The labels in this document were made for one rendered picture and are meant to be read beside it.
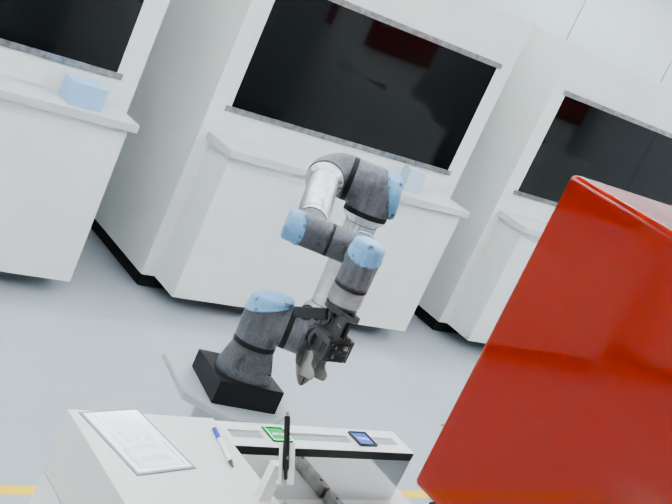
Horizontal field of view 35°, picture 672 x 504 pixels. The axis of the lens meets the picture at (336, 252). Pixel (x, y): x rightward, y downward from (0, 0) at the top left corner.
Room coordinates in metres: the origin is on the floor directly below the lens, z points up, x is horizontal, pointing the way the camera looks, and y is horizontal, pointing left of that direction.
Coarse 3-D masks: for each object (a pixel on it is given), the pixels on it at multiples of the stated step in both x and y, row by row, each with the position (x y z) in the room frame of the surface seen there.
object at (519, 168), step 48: (528, 48) 6.84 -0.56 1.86; (576, 48) 6.60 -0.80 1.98; (528, 96) 6.70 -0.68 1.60; (576, 96) 6.72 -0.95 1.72; (624, 96) 7.01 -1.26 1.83; (480, 144) 6.85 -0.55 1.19; (528, 144) 6.60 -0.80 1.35; (576, 144) 6.86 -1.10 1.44; (624, 144) 7.16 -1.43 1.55; (480, 192) 6.71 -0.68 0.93; (528, 192) 6.73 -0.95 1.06; (480, 240) 6.59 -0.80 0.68; (528, 240) 6.53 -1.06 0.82; (432, 288) 6.72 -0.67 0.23; (480, 288) 6.55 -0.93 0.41; (480, 336) 6.53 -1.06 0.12
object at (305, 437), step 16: (224, 432) 2.11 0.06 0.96; (240, 432) 2.15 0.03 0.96; (256, 432) 2.18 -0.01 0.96; (304, 432) 2.28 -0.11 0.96; (320, 432) 2.31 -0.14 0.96; (336, 432) 2.35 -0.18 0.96; (368, 432) 2.43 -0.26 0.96; (384, 432) 2.47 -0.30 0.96; (304, 448) 2.20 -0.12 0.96; (320, 448) 2.23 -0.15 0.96; (336, 448) 2.27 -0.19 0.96; (352, 448) 2.31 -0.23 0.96; (368, 448) 2.34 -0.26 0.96; (384, 448) 2.38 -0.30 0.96; (400, 448) 2.42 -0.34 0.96
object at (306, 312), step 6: (300, 306) 2.26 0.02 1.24; (306, 306) 2.26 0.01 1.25; (294, 312) 2.26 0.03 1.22; (300, 312) 2.25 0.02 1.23; (306, 312) 2.23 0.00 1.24; (312, 312) 2.22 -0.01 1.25; (318, 312) 2.21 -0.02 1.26; (324, 312) 2.19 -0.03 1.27; (306, 318) 2.25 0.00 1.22; (312, 318) 2.25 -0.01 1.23; (318, 318) 2.20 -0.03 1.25; (324, 318) 2.19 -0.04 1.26
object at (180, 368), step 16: (176, 368) 2.62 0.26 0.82; (192, 368) 2.66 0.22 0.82; (176, 384) 2.55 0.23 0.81; (192, 384) 2.57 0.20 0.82; (192, 400) 2.50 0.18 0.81; (208, 400) 2.52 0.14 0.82; (192, 416) 2.59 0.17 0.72; (208, 416) 2.55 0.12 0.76; (224, 416) 2.48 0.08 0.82; (240, 416) 2.51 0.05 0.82; (256, 416) 2.55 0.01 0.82; (272, 416) 2.59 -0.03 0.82
